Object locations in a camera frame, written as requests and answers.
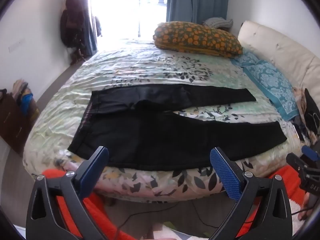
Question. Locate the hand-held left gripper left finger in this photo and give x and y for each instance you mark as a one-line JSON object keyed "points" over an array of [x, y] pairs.
{"points": [[96, 167]]}

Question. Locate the bed with floral sheet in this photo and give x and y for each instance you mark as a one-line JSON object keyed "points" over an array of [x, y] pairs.
{"points": [[150, 65]]}

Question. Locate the pile of clothes on dresser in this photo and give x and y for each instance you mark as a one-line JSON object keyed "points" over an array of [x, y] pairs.
{"points": [[23, 92]]}

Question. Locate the brown wooden dresser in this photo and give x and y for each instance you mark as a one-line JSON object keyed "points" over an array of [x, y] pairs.
{"points": [[15, 125]]}

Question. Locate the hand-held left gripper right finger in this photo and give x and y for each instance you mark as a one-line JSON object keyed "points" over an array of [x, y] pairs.
{"points": [[225, 175]]}

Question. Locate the cream padded headboard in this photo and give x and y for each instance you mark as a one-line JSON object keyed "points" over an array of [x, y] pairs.
{"points": [[280, 45]]}

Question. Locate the grey knitted cloth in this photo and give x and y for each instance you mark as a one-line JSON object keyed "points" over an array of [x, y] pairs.
{"points": [[217, 22]]}

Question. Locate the orange fuzzy rug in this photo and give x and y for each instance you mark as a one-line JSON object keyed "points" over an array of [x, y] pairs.
{"points": [[100, 217]]}

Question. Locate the dark hanging clothes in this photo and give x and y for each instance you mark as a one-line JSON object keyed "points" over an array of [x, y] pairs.
{"points": [[72, 22]]}

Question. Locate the teal patterned pillow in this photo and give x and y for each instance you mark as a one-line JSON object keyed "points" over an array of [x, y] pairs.
{"points": [[270, 85], [246, 57]]}

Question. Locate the black pants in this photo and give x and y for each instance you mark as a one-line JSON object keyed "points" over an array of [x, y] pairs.
{"points": [[162, 142]]}

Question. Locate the heap of clothes beside bed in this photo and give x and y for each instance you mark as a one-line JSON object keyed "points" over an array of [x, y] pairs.
{"points": [[307, 115]]}

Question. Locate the person's right hand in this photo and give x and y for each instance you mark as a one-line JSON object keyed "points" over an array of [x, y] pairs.
{"points": [[308, 205]]}

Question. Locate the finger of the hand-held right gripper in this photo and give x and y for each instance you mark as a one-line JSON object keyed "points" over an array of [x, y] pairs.
{"points": [[310, 152], [296, 163]]}

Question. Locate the orange flowered pillow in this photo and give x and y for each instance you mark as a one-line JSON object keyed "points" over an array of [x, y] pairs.
{"points": [[197, 37]]}

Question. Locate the dark blue curtain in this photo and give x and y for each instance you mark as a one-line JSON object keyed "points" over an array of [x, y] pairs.
{"points": [[90, 32]]}

